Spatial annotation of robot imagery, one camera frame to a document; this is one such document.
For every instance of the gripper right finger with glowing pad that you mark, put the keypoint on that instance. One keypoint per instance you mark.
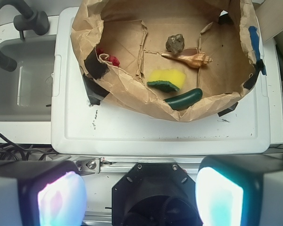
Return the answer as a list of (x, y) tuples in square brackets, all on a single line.
[(240, 190)]

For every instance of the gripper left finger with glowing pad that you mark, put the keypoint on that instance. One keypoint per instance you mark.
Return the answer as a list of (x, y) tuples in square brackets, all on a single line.
[(41, 193)]

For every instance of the yellow and green sponge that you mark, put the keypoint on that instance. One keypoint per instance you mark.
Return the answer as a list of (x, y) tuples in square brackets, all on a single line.
[(167, 80)]

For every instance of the white plastic tray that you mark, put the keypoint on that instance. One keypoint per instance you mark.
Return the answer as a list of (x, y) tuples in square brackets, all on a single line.
[(78, 127)]

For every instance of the grey toy sink basin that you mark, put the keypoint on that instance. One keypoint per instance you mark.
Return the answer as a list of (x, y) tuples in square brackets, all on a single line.
[(25, 93)]

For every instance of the green toy cucumber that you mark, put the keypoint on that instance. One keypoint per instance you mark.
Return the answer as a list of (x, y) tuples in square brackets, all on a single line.
[(185, 100)]

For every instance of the black tape piece right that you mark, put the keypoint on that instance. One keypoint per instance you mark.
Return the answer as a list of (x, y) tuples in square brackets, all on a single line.
[(250, 83)]

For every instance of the black tape piece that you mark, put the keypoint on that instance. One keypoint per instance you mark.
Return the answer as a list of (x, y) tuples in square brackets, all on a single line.
[(250, 83), (95, 68)]

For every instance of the brown paper bag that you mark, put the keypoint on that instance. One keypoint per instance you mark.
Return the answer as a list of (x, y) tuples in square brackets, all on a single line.
[(136, 31)]

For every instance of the orange conch seashell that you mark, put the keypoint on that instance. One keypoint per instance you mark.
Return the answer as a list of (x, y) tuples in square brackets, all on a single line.
[(193, 61)]

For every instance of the black tape piece left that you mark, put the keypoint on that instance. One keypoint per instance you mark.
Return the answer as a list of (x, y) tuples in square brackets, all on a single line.
[(95, 68)]

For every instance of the grey brown rock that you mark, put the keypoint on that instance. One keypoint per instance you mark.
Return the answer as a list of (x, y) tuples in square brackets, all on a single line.
[(175, 43)]

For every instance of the red crumpled paper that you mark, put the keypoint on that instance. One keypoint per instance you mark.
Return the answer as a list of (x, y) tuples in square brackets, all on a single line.
[(112, 60)]

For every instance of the blue tape strip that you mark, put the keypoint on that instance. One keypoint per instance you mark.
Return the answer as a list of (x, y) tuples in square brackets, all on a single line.
[(254, 37)]

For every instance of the dark grey toy faucet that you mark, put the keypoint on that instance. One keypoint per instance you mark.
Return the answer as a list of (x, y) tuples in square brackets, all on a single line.
[(28, 19)]

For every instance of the aluminium frame rail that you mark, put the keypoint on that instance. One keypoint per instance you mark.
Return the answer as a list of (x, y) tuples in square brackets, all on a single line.
[(116, 164)]

